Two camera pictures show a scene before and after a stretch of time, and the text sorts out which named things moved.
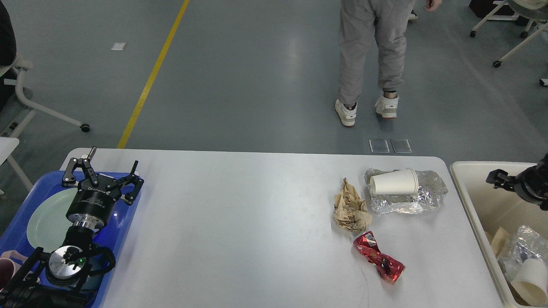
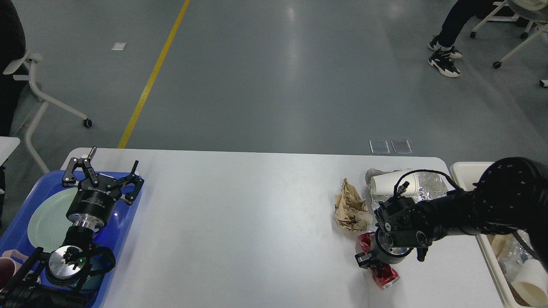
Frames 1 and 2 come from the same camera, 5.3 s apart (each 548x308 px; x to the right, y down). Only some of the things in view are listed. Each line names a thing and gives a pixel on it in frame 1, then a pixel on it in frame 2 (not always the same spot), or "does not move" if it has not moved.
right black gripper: (531, 185) to (385, 249)
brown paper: (349, 211) does not move
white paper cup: (530, 285) does not move
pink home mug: (8, 267) does not move
